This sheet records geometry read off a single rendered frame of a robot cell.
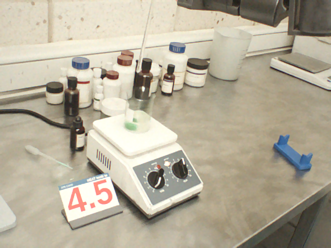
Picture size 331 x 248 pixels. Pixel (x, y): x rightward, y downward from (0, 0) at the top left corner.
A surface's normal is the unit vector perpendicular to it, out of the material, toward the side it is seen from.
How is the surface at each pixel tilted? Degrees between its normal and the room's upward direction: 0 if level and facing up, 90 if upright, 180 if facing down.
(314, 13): 96
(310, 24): 97
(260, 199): 0
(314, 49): 94
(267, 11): 100
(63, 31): 90
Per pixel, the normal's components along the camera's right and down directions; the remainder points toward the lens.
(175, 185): 0.46, -0.53
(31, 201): 0.15, -0.87
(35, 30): 0.66, 0.44
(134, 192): -0.74, 0.22
